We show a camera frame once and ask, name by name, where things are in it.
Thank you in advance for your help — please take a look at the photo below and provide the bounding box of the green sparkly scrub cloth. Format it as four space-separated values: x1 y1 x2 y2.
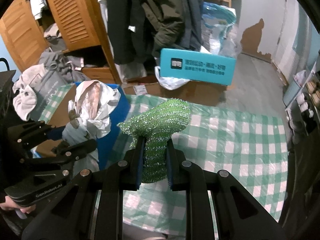
118 99 191 184

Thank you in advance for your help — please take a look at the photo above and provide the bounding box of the white patterned knotted cloth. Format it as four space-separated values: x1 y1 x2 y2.
61 80 122 176

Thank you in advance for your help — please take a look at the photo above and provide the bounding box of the person left hand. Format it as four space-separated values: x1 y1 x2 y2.
1 196 36 214

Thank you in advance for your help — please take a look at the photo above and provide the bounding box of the light pink towel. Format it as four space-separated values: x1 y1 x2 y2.
12 63 47 121

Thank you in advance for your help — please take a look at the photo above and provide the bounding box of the grey tote bag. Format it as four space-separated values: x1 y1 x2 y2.
30 70 74 123

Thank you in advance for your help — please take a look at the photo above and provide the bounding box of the blue cardboard box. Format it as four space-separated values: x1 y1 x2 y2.
31 81 131 170

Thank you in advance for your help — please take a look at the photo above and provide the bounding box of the green checkered tablecloth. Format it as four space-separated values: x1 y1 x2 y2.
39 83 290 238

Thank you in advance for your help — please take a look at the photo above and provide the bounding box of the grey clothes pile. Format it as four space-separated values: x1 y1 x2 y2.
39 51 90 83

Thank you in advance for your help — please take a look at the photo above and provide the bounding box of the brown cardboard box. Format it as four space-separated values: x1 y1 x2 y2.
121 75 231 106

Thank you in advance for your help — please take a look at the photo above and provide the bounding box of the teal shoe box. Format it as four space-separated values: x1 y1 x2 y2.
160 48 236 86

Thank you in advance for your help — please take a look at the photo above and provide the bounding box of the metal shoe rack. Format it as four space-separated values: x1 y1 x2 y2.
286 59 319 145

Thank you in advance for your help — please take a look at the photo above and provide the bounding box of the wooden louvered wardrobe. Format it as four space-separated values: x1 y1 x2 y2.
1 0 121 84

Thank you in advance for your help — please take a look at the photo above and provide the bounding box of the blue white plastic bag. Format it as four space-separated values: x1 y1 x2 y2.
201 2 242 59

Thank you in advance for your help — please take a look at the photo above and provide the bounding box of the black hanging jacket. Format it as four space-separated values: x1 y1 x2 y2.
107 0 154 65

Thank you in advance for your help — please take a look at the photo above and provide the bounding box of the olive green hanging jacket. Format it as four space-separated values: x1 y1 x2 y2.
142 0 185 57

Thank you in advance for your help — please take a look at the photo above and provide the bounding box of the dark blue hanging coat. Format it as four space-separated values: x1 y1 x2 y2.
181 0 204 51

